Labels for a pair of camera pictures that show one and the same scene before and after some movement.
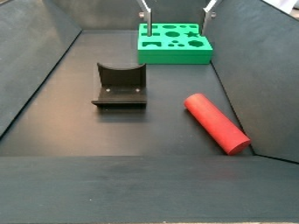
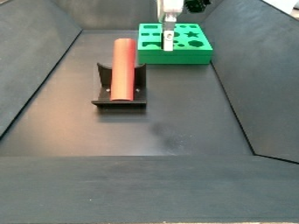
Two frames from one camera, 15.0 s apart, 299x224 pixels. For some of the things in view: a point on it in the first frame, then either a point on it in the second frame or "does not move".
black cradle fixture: [123, 87] does not move
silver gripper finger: [144, 14] to [168, 28]
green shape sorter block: [173, 44] does not move
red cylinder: [227, 133] to [123, 70]
